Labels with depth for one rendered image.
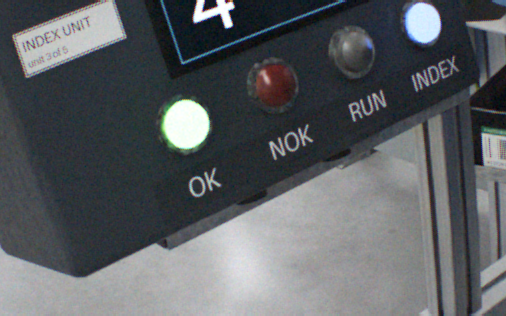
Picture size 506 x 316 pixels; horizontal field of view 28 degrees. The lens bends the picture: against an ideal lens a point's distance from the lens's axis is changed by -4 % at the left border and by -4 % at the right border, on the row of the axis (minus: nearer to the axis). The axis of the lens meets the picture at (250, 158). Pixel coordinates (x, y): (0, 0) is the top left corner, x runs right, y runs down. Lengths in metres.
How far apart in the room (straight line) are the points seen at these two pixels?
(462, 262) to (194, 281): 1.83
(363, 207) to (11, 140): 2.29
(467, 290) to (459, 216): 0.07
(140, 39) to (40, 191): 0.08
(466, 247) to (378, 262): 1.74
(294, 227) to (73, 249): 2.23
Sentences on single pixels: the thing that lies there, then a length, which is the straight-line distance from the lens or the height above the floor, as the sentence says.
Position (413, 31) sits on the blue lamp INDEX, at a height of 1.12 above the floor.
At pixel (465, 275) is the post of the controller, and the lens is 0.74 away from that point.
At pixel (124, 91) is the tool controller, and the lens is 0.45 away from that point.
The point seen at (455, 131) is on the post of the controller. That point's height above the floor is 1.00.
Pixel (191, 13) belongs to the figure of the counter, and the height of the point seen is 1.16.
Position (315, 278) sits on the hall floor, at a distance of 2.44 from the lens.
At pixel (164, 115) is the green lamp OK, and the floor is 1.12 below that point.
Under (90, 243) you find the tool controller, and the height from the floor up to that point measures 1.09.
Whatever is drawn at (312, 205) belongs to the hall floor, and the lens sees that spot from 2.75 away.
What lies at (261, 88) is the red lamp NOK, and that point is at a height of 1.12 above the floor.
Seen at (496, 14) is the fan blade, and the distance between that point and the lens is 1.14.
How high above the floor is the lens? 1.29
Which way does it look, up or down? 25 degrees down
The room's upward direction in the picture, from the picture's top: 10 degrees counter-clockwise
